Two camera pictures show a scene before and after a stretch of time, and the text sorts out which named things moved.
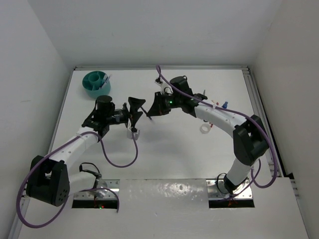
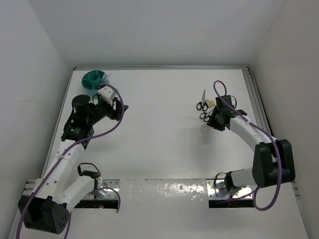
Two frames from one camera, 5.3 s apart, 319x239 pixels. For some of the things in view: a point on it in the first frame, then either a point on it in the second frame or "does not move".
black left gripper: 131,117 to 112,113
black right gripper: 158,107 to 212,123
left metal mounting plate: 100,194 does not move
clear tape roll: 205,128 does not move
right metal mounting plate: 217,189 does not move
